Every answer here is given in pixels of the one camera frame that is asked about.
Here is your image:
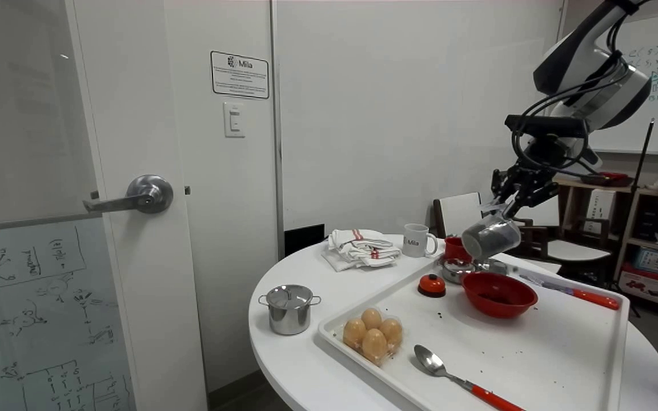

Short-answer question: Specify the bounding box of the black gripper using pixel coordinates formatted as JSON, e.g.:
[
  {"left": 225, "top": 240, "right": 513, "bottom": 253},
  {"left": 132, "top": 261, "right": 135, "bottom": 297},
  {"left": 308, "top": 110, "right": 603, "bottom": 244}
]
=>
[{"left": 486, "top": 155, "right": 566, "bottom": 228}]

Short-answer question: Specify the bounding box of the grey metal cup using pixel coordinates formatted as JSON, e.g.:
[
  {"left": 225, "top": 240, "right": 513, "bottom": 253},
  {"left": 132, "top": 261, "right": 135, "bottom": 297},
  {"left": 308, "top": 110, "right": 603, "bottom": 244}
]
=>
[{"left": 458, "top": 213, "right": 523, "bottom": 262}]

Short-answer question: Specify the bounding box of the small metal bowl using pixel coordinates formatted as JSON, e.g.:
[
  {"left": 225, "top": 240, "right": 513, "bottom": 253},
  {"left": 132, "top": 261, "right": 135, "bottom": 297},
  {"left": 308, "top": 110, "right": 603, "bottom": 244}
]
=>
[
  {"left": 439, "top": 255, "right": 475, "bottom": 286},
  {"left": 473, "top": 255, "right": 512, "bottom": 276}
]

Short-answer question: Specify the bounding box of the red plastic bowl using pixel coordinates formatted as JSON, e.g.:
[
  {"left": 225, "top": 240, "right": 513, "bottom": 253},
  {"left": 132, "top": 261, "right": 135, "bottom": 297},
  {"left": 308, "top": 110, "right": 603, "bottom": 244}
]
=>
[{"left": 462, "top": 271, "right": 542, "bottom": 323}]

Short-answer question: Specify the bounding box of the chair with white back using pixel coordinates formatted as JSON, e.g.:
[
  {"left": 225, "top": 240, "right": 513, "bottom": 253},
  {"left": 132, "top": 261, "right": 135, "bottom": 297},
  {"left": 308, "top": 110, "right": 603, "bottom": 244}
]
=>
[
  {"left": 513, "top": 183, "right": 563, "bottom": 257},
  {"left": 436, "top": 189, "right": 488, "bottom": 240}
]

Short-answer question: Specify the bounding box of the white chair seat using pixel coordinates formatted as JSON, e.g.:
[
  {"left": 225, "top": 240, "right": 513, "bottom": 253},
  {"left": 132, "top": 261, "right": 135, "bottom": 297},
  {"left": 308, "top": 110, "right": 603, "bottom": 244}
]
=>
[{"left": 544, "top": 238, "right": 615, "bottom": 265}]

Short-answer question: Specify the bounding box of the red plastic cup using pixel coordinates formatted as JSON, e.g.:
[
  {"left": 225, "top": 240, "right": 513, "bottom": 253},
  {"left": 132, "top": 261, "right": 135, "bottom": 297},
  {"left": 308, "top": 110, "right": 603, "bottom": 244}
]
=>
[{"left": 443, "top": 236, "right": 470, "bottom": 265}]

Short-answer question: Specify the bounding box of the red flat object on shelf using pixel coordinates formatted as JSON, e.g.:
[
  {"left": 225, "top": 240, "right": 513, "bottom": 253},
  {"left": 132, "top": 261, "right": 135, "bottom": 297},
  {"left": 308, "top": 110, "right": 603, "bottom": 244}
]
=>
[{"left": 581, "top": 172, "right": 633, "bottom": 189}]

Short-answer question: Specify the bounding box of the white mug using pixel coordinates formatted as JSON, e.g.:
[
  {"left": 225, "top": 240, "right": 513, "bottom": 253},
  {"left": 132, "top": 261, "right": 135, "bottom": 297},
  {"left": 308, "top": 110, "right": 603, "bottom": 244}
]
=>
[{"left": 400, "top": 222, "right": 440, "bottom": 261}]

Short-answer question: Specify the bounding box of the orange round lid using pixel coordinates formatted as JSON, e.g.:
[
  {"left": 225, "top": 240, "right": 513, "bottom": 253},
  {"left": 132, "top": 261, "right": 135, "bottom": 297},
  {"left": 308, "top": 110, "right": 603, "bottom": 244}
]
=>
[{"left": 415, "top": 271, "right": 448, "bottom": 299}]

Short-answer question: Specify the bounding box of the black thin pole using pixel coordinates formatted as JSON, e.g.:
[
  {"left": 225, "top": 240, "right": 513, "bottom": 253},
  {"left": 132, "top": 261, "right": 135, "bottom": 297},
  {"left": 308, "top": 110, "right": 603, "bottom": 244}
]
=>
[{"left": 613, "top": 120, "right": 656, "bottom": 286}]

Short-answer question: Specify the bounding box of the wooden shelf unit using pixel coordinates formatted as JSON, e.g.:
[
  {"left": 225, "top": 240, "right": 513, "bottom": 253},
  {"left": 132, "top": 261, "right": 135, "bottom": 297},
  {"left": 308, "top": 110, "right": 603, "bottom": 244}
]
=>
[{"left": 549, "top": 168, "right": 658, "bottom": 316}]

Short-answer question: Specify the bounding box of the white plastic tray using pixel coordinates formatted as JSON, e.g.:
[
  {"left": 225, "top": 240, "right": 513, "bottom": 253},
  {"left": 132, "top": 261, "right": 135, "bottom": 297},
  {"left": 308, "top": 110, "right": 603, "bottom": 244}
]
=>
[{"left": 312, "top": 246, "right": 633, "bottom": 411}]

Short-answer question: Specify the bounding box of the red and white box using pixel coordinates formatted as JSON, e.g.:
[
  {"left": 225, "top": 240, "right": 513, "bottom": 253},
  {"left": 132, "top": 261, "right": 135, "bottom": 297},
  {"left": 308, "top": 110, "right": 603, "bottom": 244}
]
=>
[{"left": 616, "top": 262, "right": 658, "bottom": 316}]

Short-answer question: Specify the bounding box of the white cloth with red stripes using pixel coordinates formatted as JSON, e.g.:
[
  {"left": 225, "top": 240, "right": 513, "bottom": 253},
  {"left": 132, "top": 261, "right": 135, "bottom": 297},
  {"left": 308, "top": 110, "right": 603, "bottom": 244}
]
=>
[{"left": 320, "top": 227, "right": 405, "bottom": 273}]

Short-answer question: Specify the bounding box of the round bread bun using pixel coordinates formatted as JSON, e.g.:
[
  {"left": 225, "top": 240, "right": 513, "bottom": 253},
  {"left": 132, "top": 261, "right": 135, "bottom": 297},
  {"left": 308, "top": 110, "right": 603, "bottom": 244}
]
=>
[
  {"left": 359, "top": 327, "right": 391, "bottom": 366},
  {"left": 380, "top": 318, "right": 405, "bottom": 352},
  {"left": 360, "top": 307, "right": 386, "bottom": 328},
  {"left": 340, "top": 318, "right": 369, "bottom": 352}
]

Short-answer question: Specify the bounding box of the steel pot lid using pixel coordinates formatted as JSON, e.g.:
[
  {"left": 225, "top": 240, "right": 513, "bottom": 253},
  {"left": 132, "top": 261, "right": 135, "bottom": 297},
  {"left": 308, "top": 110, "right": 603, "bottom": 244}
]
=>
[{"left": 263, "top": 284, "right": 317, "bottom": 309}]

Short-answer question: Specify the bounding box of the small steel pot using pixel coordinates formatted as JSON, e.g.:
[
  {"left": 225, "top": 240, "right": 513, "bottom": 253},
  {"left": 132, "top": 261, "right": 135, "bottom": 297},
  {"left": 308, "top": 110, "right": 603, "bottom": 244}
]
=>
[{"left": 258, "top": 292, "right": 324, "bottom": 339}]

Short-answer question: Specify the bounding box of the white door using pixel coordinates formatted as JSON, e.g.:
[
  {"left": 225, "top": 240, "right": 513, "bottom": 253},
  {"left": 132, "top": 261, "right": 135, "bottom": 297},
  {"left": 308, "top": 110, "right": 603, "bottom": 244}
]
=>
[{"left": 63, "top": 0, "right": 284, "bottom": 411}]

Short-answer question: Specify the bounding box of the white paper door sign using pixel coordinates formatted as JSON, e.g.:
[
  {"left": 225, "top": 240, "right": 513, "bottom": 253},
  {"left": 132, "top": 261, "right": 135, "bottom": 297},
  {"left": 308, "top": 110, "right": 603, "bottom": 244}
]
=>
[{"left": 208, "top": 49, "right": 271, "bottom": 100}]

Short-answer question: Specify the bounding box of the whiteboard panel with scribbles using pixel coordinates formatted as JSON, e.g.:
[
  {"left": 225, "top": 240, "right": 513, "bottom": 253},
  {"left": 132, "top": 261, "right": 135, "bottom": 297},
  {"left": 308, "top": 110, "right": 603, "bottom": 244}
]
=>
[{"left": 0, "top": 214, "right": 136, "bottom": 411}]

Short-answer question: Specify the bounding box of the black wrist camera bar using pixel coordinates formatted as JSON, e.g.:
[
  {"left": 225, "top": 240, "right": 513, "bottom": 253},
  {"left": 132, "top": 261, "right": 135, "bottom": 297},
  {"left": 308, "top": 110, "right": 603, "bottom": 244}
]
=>
[{"left": 503, "top": 113, "right": 603, "bottom": 166}]

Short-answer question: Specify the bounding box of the metal utensil with red handle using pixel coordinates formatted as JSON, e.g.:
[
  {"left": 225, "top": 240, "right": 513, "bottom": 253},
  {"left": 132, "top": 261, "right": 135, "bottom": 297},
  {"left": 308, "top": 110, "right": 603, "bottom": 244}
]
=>
[{"left": 509, "top": 268, "right": 624, "bottom": 313}]

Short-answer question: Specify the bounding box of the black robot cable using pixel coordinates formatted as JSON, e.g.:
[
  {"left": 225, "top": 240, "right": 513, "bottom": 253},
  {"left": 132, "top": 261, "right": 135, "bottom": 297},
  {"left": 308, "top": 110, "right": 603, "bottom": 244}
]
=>
[{"left": 506, "top": 9, "right": 630, "bottom": 179}]

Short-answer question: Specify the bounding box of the metal spoon with red handle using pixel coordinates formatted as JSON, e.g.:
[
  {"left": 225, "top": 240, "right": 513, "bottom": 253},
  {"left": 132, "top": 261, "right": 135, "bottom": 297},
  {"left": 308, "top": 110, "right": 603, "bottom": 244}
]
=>
[{"left": 410, "top": 343, "right": 527, "bottom": 411}]

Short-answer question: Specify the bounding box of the black box by wall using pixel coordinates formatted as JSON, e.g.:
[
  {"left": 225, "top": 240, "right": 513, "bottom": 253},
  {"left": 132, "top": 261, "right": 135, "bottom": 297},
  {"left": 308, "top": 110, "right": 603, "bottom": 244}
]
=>
[{"left": 284, "top": 222, "right": 329, "bottom": 257}]

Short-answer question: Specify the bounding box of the white light switch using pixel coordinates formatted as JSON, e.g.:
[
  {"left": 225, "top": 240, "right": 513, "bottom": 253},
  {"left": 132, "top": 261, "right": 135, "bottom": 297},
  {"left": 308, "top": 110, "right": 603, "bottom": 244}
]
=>
[{"left": 222, "top": 103, "right": 246, "bottom": 140}]

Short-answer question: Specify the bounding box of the silver door lever handle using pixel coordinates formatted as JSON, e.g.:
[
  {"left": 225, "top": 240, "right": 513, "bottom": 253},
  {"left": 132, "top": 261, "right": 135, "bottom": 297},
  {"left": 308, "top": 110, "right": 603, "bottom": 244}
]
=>
[{"left": 81, "top": 173, "right": 176, "bottom": 214}]

